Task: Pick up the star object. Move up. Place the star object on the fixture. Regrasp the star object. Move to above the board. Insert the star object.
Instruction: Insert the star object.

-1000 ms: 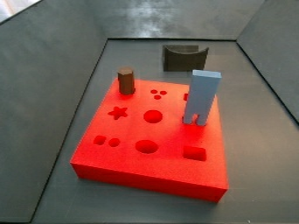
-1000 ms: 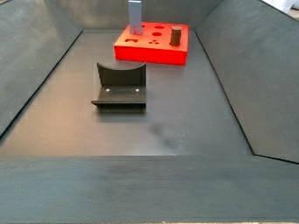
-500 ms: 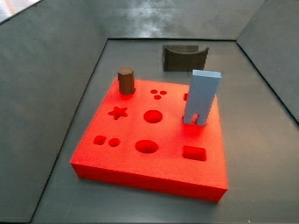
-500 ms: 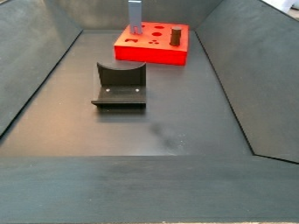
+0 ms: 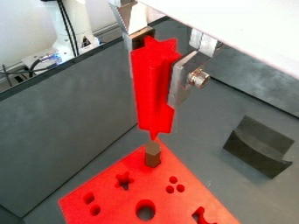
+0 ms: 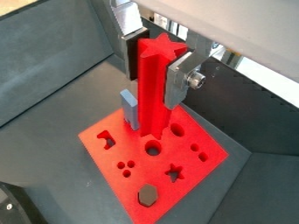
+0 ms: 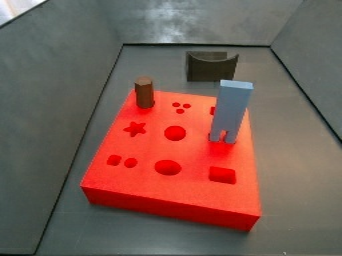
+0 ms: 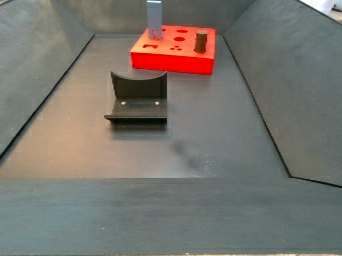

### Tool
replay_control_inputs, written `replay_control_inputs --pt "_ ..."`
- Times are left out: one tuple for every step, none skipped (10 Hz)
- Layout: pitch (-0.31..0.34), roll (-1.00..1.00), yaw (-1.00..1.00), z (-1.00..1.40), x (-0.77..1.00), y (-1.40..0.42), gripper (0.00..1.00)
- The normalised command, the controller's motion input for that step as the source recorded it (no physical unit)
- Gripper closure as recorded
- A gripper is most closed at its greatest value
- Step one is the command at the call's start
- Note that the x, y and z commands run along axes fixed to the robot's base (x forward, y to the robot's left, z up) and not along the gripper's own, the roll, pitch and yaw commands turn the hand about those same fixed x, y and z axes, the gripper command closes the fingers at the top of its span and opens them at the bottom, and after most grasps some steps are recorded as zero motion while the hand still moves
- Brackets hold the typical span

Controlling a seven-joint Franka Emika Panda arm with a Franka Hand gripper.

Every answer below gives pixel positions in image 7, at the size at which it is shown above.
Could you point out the black curved fixture stand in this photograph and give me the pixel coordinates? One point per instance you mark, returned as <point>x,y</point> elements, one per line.
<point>209,66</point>

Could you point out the red block with shaped holes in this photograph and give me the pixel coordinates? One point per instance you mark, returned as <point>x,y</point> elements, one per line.
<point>158,166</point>

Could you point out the black cylinder peg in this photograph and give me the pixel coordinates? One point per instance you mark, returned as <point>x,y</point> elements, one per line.
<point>144,92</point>

